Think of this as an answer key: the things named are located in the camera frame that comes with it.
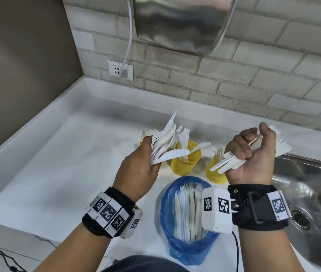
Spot person's right hand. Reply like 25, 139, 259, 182
224, 122, 277, 187

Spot person's left hand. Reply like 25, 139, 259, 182
112, 136, 162, 203

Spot bundle of white forks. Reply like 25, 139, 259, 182
209, 125, 293, 175

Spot bundle of white plastic cutlery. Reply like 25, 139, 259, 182
174, 182, 206, 244
150, 111, 191, 165

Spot blue plastic bag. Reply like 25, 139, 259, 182
160, 176, 221, 266

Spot stack of white knives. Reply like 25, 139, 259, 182
177, 128, 191, 163

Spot white plastic knife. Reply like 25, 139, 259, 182
190, 142, 212, 153

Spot person's left forearm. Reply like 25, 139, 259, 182
34, 223, 113, 272

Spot person's dark shorts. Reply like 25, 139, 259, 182
101, 255, 191, 272

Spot black right wristband with markers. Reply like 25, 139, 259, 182
228, 184, 291, 231

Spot black wristband with markers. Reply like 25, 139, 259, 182
228, 184, 291, 231
82, 187, 137, 239

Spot black left wristband with markers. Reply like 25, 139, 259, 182
82, 187, 137, 239

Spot stainless steel sink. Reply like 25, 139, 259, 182
271, 154, 321, 271

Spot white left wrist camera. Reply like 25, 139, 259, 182
120, 206, 143, 240

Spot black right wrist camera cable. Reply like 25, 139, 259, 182
231, 230, 240, 272

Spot white wall socket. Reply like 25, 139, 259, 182
107, 60, 134, 81

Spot white plug with cable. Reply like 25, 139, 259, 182
120, 0, 134, 80

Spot black floor cable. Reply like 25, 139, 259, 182
0, 246, 28, 272

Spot stainless steel wall appliance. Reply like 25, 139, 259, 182
133, 0, 239, 55

